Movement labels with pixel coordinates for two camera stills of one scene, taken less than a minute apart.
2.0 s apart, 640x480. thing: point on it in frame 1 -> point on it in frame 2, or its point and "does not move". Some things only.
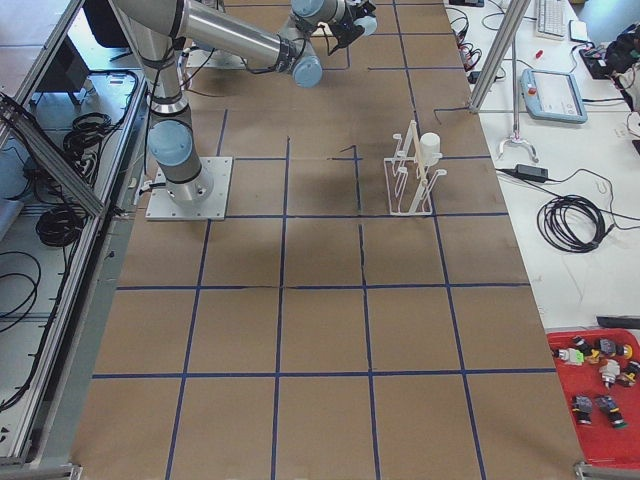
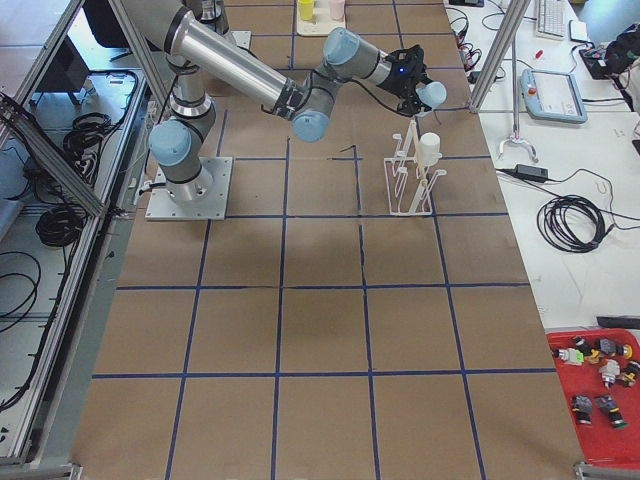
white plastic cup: [430, 148] does not move
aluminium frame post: [510, 23] does not move
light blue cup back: [369, 24] -> [433, 93]
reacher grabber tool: [516, 138] does not move
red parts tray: [600, 375] does not move
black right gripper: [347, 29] -> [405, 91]
